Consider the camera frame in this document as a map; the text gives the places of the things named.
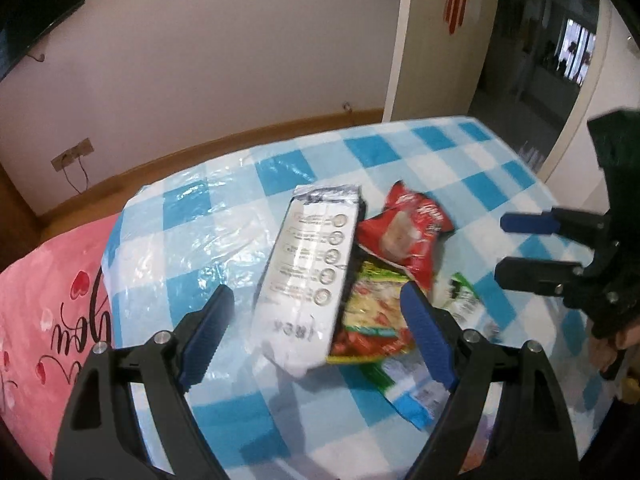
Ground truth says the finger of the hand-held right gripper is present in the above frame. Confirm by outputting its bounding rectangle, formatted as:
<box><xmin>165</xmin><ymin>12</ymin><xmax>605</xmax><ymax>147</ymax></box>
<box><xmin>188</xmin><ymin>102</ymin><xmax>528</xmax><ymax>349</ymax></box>
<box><xmin>500</xmin><ymin>208</ymin><xmax>609</xmax><ymax>239</ymax></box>
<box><xmin>494</xmin><ymin>255</ymin><xmax>597</xmax><ymax>307</ymax></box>

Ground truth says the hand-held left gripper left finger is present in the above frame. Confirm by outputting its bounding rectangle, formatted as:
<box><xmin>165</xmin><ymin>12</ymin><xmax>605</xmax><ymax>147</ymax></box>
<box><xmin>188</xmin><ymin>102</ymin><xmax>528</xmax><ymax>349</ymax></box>
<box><xmin>51</xmin><ymin>284</ymin><xmax>236</xmax><ymax>480</ymax></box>

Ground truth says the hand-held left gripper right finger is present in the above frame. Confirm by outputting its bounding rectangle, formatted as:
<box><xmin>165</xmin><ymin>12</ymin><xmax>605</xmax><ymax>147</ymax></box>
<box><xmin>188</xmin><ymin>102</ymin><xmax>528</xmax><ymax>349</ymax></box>
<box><xmin>400</xmin><ymin>281</ymin><xmax>582</xmax><ymax>480</ymax></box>

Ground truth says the yellow green noodle packet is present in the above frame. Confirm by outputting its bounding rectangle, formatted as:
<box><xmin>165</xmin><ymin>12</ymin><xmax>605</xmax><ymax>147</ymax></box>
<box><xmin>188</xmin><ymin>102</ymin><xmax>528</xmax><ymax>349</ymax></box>
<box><xmin>326</xmin><ymin>259</ymin><xmax>417</xmax><ymax>365</ymax></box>

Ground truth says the green blue white wrapper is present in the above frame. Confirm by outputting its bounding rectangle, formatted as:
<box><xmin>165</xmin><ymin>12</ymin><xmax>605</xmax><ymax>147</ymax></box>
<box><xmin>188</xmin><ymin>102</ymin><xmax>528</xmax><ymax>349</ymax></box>
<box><xmin>364</xmin><ymin>359</ymin><xmax>452</xmax><ymax>432</ymax></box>

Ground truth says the red snack packet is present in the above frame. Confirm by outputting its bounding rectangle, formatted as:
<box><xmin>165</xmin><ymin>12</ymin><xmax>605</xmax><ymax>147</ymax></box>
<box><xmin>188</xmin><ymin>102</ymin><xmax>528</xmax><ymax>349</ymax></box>
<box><xmin>355</xmin><ymin>181</ymin><xmax>456</xmax><ymax>292</ymax></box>

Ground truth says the white packet with round icons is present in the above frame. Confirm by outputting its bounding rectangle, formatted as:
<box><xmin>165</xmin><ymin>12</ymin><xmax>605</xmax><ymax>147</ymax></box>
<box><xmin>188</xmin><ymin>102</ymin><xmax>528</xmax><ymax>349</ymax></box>
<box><xmin>249</xmin><ymin>183</ymin><xmax>369</xmax><ymax>380</ymax></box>

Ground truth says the person's right hand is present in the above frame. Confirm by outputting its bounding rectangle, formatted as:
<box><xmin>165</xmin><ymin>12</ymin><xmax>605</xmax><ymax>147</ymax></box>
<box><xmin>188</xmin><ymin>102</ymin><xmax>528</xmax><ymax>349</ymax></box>
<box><xmin>589</xmin><ymin>322</ymin><xmax>640</xmax><ymax>373</ymax></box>

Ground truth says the blue white checkered tablecloth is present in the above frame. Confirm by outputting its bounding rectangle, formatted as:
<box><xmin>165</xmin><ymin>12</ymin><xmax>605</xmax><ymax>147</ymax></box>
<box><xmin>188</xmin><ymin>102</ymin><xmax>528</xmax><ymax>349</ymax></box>
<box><xmin>101</xmin><ymin>115</ymin><xmax>623</xmax><ymax>480</ymax></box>

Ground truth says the pink printed bed sheet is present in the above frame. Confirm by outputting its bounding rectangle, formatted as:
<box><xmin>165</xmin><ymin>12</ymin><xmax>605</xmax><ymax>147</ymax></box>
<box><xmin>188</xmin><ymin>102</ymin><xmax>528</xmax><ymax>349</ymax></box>
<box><xmin>0</xmin><ymin>211</ymin><xmax>127</xmax><ymax>479</ymax></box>

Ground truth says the white door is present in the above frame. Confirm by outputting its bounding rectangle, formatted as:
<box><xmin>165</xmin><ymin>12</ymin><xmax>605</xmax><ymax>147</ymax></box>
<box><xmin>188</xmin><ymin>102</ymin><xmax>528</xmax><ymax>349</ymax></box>
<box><xmin>382</xmin><ymin>0</ymin><xmax>504</xmax><ymax>124</ymax></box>

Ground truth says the socket power cable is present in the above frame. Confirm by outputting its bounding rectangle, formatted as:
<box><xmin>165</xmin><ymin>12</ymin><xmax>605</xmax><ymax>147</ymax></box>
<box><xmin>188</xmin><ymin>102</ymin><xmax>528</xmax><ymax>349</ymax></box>
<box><xmin>61</xmin><ymin>156</ymin><xmax>92</xmax><ymax>197</ymax></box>

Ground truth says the wall socket plate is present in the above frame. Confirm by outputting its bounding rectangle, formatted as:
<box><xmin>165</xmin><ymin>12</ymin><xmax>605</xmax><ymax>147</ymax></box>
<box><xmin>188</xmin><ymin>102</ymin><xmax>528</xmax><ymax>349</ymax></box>
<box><xmin>51</xmin><ymin>138</ymin><xmax>95</xmax><ymax>171</ymax></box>

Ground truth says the wall-mounted black television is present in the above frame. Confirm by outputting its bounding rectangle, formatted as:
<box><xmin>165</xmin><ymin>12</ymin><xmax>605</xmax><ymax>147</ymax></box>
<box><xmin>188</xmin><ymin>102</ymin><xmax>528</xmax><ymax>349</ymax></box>
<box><xmin>0</xmin><ymin>0</ymin><xmax>86</xmax><ymax>82</ymax></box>

